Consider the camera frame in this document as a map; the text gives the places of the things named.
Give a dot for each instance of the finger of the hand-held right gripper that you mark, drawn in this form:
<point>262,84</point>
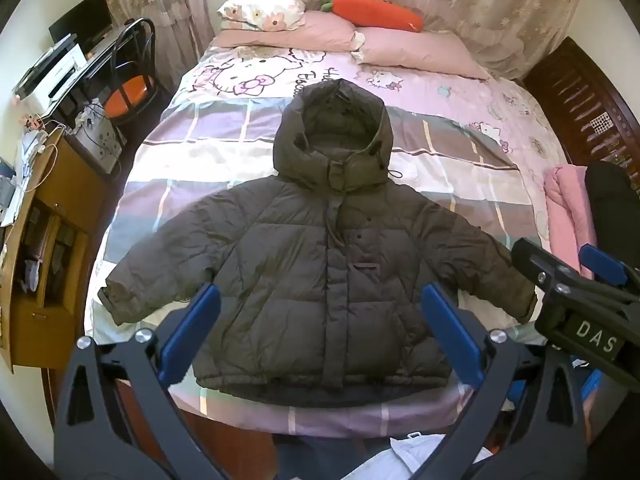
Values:
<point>602,262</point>
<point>540,262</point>

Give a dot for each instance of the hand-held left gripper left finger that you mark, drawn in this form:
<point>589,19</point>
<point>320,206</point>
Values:
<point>192,330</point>

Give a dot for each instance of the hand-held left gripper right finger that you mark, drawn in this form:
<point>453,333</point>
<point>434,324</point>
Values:
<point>452,332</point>

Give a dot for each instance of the dark olive hooded puffer jacket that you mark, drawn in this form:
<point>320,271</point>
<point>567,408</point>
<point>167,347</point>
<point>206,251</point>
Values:
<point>310,260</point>

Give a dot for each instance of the folded pink blanket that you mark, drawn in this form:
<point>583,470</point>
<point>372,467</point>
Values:
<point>565,210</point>

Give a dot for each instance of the black garment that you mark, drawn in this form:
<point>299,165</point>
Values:
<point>610,195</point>

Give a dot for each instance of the white cloth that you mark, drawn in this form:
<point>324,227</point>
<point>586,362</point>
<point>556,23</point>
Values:
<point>420,460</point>

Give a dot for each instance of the dark carved wooden furniture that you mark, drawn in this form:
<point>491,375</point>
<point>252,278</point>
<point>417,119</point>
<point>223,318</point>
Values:
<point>575,95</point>

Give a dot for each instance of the dark blue cloth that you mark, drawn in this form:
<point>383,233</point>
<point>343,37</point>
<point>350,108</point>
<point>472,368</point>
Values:
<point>325,460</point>

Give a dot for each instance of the light wooden cabinet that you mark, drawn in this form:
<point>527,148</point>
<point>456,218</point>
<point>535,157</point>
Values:
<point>65,180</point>

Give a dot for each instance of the white box with flower print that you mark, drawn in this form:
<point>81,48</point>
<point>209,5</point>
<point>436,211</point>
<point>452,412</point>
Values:
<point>100,140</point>

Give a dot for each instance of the pink pillow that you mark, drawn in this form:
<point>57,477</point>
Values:
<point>420,52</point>
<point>300,36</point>

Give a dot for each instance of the black chair with orange seat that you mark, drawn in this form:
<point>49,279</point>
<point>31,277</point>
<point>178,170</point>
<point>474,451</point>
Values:
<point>132,92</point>

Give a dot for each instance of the black desk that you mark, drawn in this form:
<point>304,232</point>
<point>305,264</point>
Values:
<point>97,57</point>

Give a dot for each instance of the white printer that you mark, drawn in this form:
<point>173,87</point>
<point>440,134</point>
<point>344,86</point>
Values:
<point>55,70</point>

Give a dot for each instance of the orange carrot plush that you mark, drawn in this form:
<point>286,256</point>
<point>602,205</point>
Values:
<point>375,10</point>

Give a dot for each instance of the white floral pillow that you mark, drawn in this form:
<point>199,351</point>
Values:
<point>260,12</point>

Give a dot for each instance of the black computer monitor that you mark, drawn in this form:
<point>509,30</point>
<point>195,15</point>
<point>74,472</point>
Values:
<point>80,20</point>

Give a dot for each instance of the reddish wooden bed frame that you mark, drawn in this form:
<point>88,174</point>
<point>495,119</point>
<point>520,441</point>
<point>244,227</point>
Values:
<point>225,440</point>

